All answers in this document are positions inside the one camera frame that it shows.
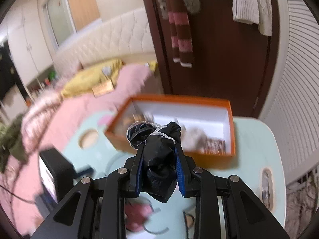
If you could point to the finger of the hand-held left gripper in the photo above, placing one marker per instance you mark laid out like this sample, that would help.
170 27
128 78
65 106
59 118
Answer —
84 171

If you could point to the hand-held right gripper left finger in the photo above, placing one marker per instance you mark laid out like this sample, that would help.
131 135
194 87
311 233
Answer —
137 181

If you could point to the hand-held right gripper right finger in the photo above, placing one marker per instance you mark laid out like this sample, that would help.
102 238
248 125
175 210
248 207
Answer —
180 176

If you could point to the black lace-trimmed cloth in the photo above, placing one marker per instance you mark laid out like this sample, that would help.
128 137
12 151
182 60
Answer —
157 159

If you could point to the orange cardboard box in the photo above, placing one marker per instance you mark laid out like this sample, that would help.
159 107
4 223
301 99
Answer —
117 141

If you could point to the brown playing card box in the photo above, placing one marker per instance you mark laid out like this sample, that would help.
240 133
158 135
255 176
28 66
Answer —
215 147

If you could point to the pink fabric item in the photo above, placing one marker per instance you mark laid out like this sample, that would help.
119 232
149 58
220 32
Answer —
137 216

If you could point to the tan fluffy pompom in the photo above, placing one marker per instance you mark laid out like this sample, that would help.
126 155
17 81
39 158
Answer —
194 135

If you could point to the olive green cloth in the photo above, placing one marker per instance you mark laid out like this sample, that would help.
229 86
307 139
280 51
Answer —
12 139

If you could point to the pink duvet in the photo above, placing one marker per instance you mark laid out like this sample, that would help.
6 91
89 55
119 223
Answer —
74 114

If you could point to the yellow pillow with bunny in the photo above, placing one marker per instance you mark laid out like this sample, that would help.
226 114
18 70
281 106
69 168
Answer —
84 79

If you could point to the black garment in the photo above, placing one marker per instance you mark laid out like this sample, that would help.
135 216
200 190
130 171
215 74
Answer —
5 74

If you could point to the small yellow pillow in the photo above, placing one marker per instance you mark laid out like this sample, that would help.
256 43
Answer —
150 66

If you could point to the brown wooden door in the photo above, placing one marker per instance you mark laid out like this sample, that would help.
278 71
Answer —
211 54

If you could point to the white wardrobe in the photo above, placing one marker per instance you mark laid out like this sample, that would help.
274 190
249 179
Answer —
22 42

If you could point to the cream tufted headboard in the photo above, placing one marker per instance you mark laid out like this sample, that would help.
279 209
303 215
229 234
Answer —
112 37

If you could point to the brown pink striped scarf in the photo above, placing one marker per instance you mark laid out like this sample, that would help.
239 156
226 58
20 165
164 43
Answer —
180 29

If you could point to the white louvered door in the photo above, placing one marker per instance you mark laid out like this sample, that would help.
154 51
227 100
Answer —
294 79

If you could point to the frosted glass window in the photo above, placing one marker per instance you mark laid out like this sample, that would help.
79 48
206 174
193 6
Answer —
59 15

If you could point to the white knit sweater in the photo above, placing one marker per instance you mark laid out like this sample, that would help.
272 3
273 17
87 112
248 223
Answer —
249 5

